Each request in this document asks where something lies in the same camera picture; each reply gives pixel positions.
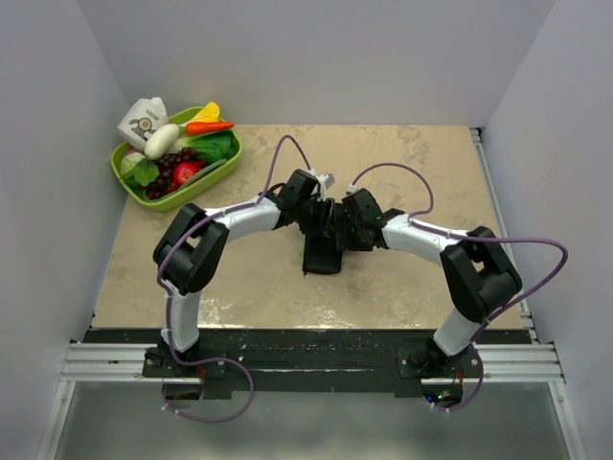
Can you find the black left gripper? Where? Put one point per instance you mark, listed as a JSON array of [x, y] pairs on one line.
[[326, 223]]

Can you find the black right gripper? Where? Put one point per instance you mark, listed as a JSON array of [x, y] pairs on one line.
[[355, 246]]

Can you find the black zip tool case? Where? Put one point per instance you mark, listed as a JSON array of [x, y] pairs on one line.
[[323, 256]]

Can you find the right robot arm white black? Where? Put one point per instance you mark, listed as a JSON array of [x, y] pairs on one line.
[[479, 275]]

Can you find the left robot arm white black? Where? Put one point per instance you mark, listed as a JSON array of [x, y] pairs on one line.
[[189, 253]]

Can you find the red toy fruit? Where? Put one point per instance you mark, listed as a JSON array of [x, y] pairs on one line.
[[183, 172]]

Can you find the yellow toy pepper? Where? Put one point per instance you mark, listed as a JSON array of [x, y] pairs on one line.
[[210, 113]]

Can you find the orange toy carrot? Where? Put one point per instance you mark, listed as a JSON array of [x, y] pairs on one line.
[[201, 128]]

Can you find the purple toy grapes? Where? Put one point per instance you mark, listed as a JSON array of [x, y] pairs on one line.
[[164, 185]]

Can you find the white toy radish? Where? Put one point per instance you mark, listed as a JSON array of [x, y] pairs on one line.
[[161, 140]]

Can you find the green plastic tray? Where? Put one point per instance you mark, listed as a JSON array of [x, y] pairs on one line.
[[217, 154]]

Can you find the green toy leafy vegetable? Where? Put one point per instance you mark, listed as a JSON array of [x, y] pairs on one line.
[[136, 168]]

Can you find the white paper bag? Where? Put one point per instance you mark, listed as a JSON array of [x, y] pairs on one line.
[[142, 120]]

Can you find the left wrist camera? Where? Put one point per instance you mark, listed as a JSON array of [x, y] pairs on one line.
[[325, 182]]

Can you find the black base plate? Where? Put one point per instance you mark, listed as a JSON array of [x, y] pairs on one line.
[[310, 361]]

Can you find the aluminium frame rail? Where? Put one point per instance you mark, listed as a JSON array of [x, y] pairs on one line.
[[88, 362]]

